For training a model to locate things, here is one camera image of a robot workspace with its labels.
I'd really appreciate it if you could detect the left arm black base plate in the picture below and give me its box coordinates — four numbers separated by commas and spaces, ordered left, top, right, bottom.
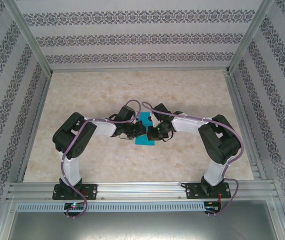
52, 183, 98, 201

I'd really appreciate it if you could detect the aluminium corner post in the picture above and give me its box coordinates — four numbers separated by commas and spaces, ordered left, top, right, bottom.
225, 0, 275, 75
3, 0, 54, 77

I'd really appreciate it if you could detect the aluminium table edge rail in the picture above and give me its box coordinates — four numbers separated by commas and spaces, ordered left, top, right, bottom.
48, 66, 231, 74
222, 70, 268, 181
15, 72, 54, 183

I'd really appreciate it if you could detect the teal square paper sheet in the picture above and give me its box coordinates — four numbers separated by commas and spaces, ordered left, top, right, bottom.
134, 111, 157, 147

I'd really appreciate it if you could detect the aluminium mounting rail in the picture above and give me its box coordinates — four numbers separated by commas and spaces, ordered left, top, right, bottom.
6, 181, 280, 201

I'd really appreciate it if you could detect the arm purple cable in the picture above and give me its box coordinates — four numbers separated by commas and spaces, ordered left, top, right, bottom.
61, 99, 144, 220
141, 101, 245, 217

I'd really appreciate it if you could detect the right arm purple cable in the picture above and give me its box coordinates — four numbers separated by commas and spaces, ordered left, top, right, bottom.
141, 101, 245, 217

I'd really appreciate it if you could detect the grey slotted cable duct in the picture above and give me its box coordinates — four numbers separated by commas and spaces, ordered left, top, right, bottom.
15, 201, 223, 213

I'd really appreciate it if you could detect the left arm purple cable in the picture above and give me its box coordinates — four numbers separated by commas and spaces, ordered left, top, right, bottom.
61, 99, 144, 220

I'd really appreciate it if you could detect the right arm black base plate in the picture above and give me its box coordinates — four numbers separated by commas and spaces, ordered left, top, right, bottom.
185, 182, 232, 200

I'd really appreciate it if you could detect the grey metal sheet panel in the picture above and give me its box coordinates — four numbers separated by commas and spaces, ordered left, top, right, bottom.
7, 211, 282, 240

